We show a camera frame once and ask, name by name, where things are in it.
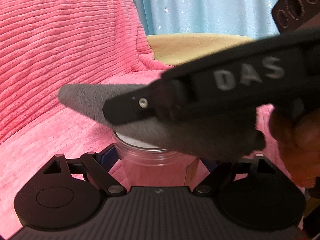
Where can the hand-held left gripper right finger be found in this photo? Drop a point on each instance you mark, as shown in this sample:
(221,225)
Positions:
(212,180)

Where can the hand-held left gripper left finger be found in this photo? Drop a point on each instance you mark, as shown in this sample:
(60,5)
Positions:
(106,158)

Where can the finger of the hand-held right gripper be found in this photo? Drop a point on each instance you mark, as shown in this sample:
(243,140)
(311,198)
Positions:
(130,110)

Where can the clear plastic jar white lid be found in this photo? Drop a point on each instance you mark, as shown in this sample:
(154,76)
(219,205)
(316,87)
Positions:
(150,160)

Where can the grey cleaning cloth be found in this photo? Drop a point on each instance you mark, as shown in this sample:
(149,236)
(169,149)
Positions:
(200,137)

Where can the person's right hand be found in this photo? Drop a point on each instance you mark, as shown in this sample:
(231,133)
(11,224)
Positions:
(300,150)

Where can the yellow sofa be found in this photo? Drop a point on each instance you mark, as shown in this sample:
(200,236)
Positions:
(195,47)

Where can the light blue star curtain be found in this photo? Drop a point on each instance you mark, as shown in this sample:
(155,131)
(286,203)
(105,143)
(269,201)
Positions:
(200,5)

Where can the pink ribbed blanket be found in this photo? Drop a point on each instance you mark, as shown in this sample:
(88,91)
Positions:
(50,55)

